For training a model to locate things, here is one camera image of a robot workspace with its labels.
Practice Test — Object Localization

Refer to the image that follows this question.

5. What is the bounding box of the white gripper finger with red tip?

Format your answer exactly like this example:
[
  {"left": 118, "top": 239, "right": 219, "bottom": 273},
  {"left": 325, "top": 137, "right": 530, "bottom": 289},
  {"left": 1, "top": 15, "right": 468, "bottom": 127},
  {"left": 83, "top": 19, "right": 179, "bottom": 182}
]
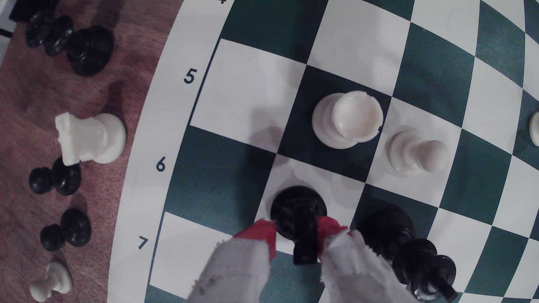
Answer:
[
  {"left": 187, "top": 219, "right": 277, "bottom": 303},
  {"left": 317, "top": 216, "right": 417, "bottom": 303}
]

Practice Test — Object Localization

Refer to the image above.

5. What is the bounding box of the large black chess piece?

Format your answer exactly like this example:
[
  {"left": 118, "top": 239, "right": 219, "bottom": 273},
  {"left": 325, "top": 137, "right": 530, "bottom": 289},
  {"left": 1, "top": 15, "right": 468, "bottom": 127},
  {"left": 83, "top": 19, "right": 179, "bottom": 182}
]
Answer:
[{"left": 67, "top": 25, "right": 115, "bottom": 77}]

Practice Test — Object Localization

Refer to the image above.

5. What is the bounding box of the black chess king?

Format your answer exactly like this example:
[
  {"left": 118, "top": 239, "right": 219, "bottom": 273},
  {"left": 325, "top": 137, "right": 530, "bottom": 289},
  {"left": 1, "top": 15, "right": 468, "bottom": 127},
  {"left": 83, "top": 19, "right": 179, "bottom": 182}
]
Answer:
[{"left": 359, "top": 208, "right": 459, "bottom": 303}]

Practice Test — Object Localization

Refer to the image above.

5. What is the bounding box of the white chess rook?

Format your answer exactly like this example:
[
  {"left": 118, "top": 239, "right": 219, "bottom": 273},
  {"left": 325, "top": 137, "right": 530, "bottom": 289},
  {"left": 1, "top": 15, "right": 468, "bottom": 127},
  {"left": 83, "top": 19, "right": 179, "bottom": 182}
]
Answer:
[{"left": 312, "top": 90, "right": 384, "bottom": 150}]

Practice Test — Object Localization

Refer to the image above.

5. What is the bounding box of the white chess knight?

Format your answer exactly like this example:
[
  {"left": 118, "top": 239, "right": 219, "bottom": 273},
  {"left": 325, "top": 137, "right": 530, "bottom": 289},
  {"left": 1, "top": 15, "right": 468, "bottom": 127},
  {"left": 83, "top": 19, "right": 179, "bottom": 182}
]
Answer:
[{"left": 55, "top": 112, "right": 127, "bottom": 167}]

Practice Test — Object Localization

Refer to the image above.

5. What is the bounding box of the white chess piece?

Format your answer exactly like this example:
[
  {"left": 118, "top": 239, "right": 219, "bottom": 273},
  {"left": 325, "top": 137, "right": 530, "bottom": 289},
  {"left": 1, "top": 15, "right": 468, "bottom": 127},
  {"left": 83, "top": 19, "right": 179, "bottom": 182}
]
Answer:
[{"left": 529, "top": 111, "right": 539, "bottom": 147}]

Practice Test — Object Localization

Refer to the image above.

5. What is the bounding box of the black box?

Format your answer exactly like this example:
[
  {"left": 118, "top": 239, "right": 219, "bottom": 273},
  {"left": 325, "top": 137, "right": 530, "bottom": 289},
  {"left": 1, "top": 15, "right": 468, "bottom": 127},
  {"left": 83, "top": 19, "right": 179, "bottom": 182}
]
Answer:
[{"left": 9, "top": 0, "right": 60, "bottom": 22}]

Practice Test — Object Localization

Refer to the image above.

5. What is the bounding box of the white chess pawn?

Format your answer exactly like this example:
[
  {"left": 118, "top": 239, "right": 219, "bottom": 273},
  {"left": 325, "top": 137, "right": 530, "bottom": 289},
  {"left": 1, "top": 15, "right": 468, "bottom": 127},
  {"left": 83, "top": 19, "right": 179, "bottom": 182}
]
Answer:
[
  {"left": 29, "top": 261, "right": 73, "bottom": 303},
  {"left": 388, "top": 130, "right": 450, "bottom": 177}
]

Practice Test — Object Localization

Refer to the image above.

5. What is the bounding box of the green and white chess mat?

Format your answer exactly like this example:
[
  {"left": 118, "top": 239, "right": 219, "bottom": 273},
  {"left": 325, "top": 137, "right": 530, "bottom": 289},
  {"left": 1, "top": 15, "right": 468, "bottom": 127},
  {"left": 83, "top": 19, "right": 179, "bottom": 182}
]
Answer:
[{"left": 107, "top": 0, "right": 539, "bottom": 303}]

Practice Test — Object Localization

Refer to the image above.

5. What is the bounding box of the black chess pawn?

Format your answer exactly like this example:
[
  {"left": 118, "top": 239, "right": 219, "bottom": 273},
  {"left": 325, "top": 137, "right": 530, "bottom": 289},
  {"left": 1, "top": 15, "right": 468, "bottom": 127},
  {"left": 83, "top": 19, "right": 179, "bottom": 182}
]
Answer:
[
  {"left": 29, "top": 158, "right": 82, "bottom": 196},
  {"left": 40, "top": 208, "right": 92, "bottom": 253}
]

